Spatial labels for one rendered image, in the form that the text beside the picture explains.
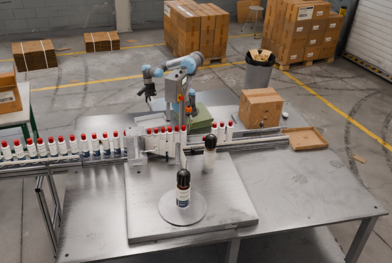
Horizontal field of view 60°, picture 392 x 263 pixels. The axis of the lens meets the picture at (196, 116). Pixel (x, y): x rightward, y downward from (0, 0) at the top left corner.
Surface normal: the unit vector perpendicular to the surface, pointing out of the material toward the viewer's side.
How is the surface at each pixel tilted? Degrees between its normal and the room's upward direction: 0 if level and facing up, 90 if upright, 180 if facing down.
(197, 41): 91
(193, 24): 90
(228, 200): 0
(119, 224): 0
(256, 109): 90
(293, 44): 90
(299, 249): 1
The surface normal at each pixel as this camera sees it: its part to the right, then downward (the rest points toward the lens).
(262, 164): 0.04, -0.84
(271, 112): 0.24, 0.54
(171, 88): -0.39, 0.48
